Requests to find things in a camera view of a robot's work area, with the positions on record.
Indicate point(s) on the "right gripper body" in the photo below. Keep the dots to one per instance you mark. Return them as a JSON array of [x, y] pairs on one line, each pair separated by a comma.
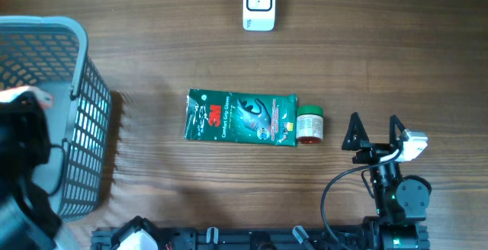
[[373, 152]]

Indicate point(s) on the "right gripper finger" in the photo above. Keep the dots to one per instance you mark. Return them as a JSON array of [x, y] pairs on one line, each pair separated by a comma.
[[395, 130], [356, 137]]

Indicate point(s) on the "green lid jar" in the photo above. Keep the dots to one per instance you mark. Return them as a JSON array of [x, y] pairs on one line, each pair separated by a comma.
[[309, 124]]

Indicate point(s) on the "green 3M glove package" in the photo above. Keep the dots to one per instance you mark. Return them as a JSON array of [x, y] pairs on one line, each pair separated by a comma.
[[235, 117]]

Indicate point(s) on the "red white snack packet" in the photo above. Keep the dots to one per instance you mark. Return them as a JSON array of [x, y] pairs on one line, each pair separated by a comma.
[[44, 99]]

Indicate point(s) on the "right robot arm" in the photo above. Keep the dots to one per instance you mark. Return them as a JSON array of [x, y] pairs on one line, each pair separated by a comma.
[[401, 201]]

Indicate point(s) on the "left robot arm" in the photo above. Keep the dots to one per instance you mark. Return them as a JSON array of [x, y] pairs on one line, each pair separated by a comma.
[[27, 220]]

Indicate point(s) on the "white barcode scanner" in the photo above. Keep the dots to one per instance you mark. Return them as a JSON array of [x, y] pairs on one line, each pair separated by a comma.
[[258, 15]]

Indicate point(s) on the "grey plastic mesh basket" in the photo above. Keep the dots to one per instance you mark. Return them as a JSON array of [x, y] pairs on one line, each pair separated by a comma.
[[51, 53]]

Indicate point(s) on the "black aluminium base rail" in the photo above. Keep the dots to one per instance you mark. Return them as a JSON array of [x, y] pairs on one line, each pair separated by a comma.
[[353, 237]]

